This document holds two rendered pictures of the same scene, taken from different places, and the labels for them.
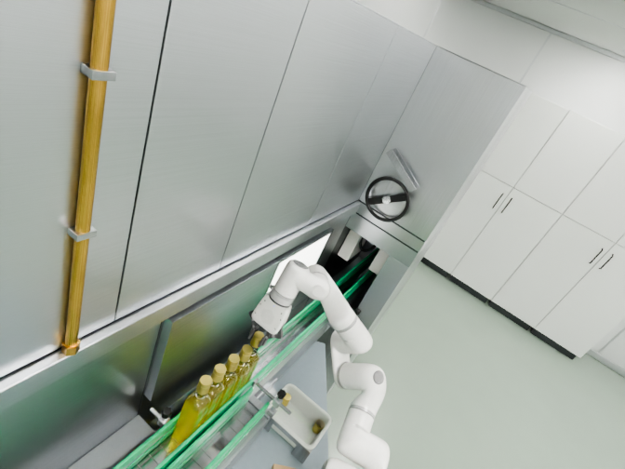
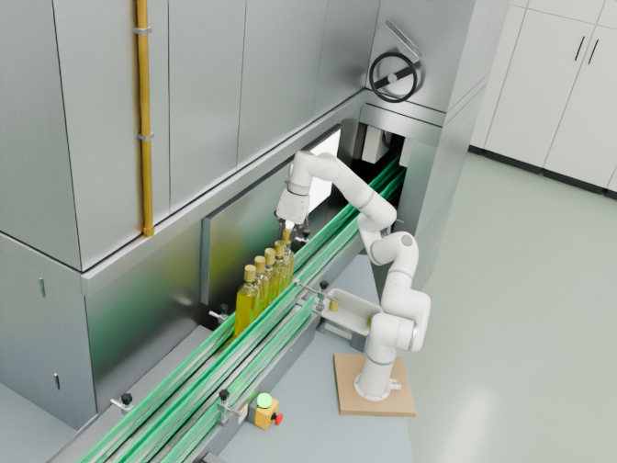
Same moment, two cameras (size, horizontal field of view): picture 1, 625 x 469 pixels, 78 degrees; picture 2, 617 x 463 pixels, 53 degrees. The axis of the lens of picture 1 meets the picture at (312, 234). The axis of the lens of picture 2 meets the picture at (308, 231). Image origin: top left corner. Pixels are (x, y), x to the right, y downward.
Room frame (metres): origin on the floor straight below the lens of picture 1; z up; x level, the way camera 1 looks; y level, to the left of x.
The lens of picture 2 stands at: (-0.83, -0.19, 2.36)
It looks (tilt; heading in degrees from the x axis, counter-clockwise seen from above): 34 degrees down; 5
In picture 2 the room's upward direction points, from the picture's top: 8 degrees clockwise
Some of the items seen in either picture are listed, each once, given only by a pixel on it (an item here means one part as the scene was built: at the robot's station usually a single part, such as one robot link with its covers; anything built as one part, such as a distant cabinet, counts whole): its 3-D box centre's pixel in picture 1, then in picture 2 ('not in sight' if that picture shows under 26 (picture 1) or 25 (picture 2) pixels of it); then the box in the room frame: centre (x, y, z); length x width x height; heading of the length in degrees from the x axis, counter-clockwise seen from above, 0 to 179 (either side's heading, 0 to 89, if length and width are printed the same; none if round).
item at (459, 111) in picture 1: (439, 158); (446, 16); (2.05, -0.43, 1.69); 0.70 x 0.37 x 0.89; 160
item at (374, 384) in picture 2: not in sight; (380, 371); (0.68, -0.37, 0.85); 0.16 x 0.13 x 0.15; 97
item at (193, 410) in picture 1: (192, 416); (246, 310); (0.70, 0.10, 0.99); 0.06 x 0.06 x 0.21; 71
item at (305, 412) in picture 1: (296, 420); (348, 318); (0.97, -0.24, 0.80); 0.22 x 0.17 x 0.09; 70
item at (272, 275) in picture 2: (219, 393); (265, 291); (0.80, 0.06, 0.99); 0.06 x 0.06 x 0.21; 69
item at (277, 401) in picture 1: (271, 398); (316, 293); (0.90, -0.11, 0.95); 0.17 x 0.03 x 0.12; 70
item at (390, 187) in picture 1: (388, 198); (394, 77); (1.71, -0.25, 1.49); 0.21 x 0.05 x 0.21; 70
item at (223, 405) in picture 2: not in sight; (229, 412); (0.31, 0.05, 0.94); 0.07 x 0.04 x 0.13; 70
